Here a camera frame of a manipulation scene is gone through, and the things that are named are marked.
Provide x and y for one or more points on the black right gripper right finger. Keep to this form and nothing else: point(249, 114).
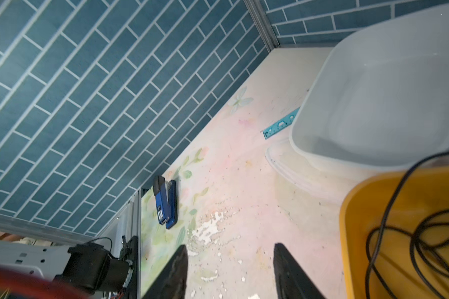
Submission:
point(291, 280)

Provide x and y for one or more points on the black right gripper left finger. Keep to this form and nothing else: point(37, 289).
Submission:
point(171, 283)

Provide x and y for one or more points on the blue black utility knife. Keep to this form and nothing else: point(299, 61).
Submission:
point(166, 201)

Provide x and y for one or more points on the yellow plastic tub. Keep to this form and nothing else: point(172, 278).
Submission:
point(395, 241)

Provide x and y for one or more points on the teal stencil ruler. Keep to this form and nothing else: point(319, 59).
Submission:
point(280, 125)

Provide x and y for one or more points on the white plastic tub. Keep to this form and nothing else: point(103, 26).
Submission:
point(381, 101)

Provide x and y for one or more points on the metal frame corner post left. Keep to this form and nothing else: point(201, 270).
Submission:
point(262, 24)

